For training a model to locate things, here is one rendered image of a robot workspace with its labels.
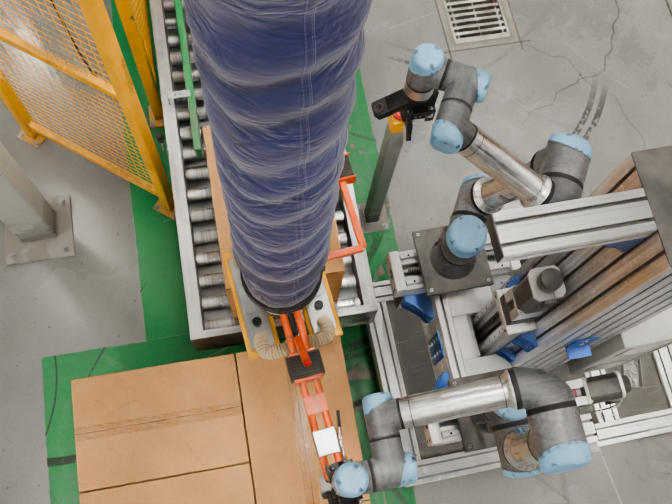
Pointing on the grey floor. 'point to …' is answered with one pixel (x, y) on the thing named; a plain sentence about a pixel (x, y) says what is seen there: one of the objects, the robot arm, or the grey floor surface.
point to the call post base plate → (373, 223)
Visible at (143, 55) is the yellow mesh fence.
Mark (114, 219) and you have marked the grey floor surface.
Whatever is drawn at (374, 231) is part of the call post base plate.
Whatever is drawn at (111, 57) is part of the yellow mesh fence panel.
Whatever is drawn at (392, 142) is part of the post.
